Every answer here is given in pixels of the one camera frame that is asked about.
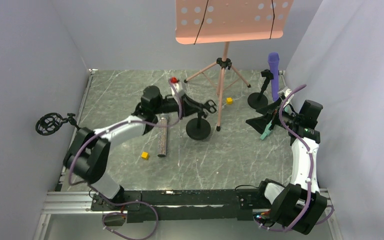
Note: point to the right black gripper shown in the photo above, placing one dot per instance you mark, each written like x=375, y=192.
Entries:
x=274, y=115

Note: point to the pink music stand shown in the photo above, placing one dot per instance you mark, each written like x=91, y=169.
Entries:
x=226, y=21

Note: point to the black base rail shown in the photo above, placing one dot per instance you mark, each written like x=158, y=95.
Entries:
x=169, y=205

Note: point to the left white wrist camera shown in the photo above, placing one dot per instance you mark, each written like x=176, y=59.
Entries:
x=178, y=85

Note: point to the black round-base mic stand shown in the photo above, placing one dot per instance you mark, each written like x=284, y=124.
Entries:
x=258, y=100
x=199, y=128

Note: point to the glitter silver-head microphone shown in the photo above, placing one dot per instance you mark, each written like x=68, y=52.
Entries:
x=163, y=136

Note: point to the yellow cube front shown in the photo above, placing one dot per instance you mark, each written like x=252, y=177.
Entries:
x=145, y=155

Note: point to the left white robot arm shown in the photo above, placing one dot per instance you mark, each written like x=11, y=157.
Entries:
x=88, y=153

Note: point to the yellow cube near music stand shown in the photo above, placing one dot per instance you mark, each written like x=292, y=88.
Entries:
x=229, y=101

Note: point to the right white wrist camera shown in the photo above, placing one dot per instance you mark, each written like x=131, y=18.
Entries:
x=286, y=95

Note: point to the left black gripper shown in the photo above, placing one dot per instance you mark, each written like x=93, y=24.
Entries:
x=199, y=107

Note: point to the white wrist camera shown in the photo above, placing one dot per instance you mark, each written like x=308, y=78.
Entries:
x=178, y=85
x=286, y=95

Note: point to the purple microphone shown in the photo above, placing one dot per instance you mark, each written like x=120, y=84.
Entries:
x=273, y=60

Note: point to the black shock-mount tripod stand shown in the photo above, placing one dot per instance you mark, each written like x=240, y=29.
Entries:
x=52, y=122

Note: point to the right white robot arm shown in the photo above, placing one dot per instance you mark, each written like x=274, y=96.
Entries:
x=298, y=205

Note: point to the mint green microphone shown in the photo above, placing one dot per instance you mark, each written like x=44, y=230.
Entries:
x=268, y=129

